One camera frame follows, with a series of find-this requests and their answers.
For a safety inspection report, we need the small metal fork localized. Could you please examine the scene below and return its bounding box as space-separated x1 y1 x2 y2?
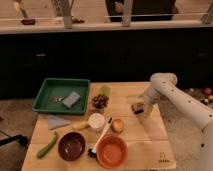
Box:
52 97 65 103

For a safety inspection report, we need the bunch of dark grapes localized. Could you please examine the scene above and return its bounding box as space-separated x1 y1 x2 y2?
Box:
92 94 109 109

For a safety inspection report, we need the orange bowl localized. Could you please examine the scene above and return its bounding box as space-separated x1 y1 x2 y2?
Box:
96 134 128 169

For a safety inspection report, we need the yellow banana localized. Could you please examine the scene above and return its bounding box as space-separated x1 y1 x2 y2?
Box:
72 121 89 131

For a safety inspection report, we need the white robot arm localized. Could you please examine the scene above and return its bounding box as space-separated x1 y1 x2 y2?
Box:
143 73 213 171

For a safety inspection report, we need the green plastic tray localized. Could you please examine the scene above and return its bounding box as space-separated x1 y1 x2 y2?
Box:
32 78 90 116

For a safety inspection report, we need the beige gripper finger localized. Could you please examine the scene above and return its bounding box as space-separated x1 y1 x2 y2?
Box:
143 111 149 118
149 106 153 114

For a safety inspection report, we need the grey cloth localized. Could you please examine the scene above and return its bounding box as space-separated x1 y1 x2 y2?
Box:
47 115 70 130

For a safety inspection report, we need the purple bowl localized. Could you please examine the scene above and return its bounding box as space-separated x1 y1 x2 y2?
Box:
58 132 86 161

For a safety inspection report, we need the apple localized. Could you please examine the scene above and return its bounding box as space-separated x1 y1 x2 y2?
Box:
111 119 124 133

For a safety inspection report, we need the dark red dish on shelf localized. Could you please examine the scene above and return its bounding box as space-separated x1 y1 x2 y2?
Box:
21 19 36 25

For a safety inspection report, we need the grey sponge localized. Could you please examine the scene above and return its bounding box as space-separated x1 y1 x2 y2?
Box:
62 92 81 108

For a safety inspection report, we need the black chair leg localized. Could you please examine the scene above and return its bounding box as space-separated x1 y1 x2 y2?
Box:
0 130 28 146

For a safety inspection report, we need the green cucumber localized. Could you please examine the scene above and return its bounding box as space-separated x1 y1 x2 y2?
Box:
36 132 59 159

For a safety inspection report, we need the white cup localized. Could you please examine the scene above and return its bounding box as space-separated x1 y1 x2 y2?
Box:
88 113 105 131

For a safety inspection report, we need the brown block eraser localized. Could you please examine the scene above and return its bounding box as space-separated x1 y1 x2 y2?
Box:
131 102 144 114

